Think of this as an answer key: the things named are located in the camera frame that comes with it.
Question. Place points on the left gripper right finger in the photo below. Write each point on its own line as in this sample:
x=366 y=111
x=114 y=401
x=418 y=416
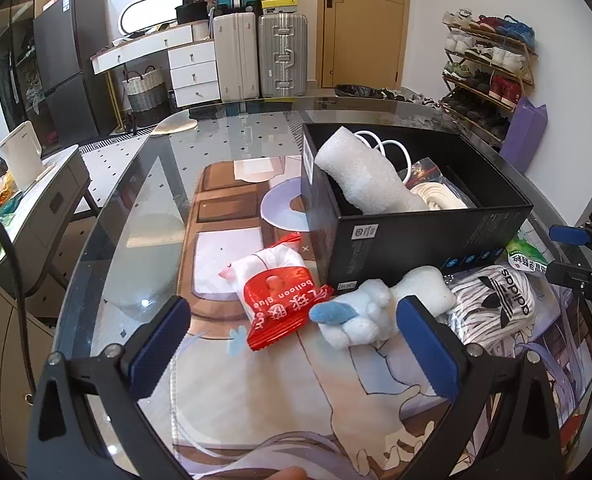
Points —
x=523 y=440

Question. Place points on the white trash bin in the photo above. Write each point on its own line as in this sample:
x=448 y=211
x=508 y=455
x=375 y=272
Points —
x=361 y=92

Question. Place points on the white foam piece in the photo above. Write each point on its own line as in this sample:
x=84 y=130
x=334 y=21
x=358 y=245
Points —
x=357 y=162

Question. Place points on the wooden shoe rack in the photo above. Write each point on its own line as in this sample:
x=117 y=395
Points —
x=488 y=71

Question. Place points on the green white packet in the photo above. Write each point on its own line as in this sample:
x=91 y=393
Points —
x=525 y=258

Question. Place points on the adidas bag white laces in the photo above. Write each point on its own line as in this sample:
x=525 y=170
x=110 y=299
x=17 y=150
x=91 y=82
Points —
x=495 y=308

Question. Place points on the left hand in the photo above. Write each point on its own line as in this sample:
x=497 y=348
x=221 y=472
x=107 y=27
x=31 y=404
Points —
x=289 y=473

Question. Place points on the black refrigerator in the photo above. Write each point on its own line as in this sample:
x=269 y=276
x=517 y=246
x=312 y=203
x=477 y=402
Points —
x=67 y=35

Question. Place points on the white blue plush toy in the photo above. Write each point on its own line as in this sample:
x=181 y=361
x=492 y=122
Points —
x=367 y=315

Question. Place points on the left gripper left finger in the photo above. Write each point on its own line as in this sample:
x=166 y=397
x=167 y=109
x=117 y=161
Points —
x=64 y=439

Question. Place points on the grey side cabinet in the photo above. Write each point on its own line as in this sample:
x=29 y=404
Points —
x=40 y=221

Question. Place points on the oval mirror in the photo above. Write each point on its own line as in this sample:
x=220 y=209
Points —
x=144 y=14

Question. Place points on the black storage box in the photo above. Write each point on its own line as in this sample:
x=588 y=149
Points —
x=365 y=222

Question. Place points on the red balloon glue packet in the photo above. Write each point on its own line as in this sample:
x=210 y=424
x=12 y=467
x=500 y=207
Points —
x=276 y=290

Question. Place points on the white suitcase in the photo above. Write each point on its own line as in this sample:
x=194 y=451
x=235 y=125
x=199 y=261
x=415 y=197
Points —
x=236 y=54

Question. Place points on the black bag on desk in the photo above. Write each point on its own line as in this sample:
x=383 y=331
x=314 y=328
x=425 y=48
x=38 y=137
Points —
x=191 y=11

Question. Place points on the wooden door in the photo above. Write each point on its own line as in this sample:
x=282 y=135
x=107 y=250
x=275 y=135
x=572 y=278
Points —
x=361 y=42

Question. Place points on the silver suitcase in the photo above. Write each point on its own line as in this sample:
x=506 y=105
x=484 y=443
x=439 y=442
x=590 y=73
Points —
x=283 y=54

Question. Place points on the purple bag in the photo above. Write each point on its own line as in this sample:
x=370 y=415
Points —
x=524 y=135

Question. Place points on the woven laundry basket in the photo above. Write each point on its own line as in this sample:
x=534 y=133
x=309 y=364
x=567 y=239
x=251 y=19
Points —
x=147 y=95

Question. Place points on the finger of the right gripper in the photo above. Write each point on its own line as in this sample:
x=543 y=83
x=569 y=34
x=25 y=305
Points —
x=572 y=235
x=568 y=275

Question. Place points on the white electric kettle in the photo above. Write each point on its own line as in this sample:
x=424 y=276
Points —
x=23 y=154

